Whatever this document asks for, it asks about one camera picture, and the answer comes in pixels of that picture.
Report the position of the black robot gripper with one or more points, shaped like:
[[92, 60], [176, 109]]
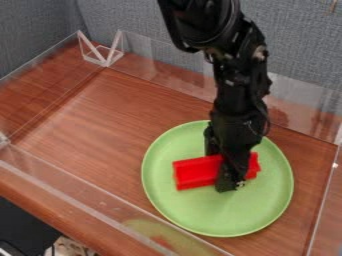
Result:
[[239, 125]]

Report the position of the red plastic block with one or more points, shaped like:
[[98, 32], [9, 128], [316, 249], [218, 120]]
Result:
[[197, 172]]

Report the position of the clear acrylic corner bracket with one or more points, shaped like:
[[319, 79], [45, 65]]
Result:
[[100, 54]]

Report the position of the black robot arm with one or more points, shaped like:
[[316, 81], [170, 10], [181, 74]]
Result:
[[213, 27]]

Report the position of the green round plate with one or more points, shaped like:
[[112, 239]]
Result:
[[201, 210]]

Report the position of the clear acrylic enclosure wall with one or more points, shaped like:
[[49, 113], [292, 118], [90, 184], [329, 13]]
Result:
[[78, 123]]

